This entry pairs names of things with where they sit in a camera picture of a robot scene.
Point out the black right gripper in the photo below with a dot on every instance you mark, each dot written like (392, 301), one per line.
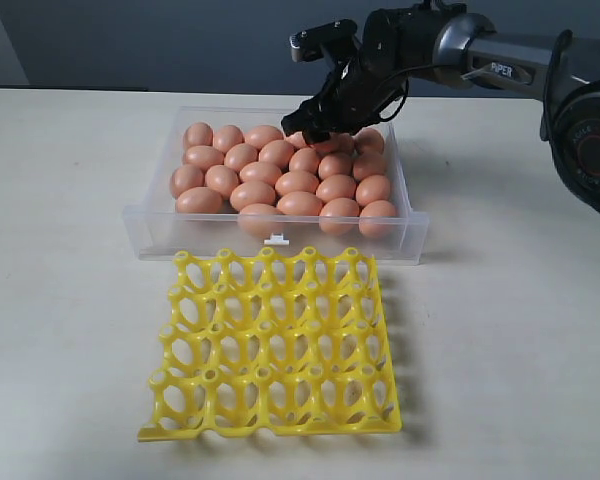
(352, 98)

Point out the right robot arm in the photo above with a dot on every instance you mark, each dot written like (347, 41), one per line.
(371, 67)

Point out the yellow plastic egg tray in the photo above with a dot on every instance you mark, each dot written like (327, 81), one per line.
(294, 345)

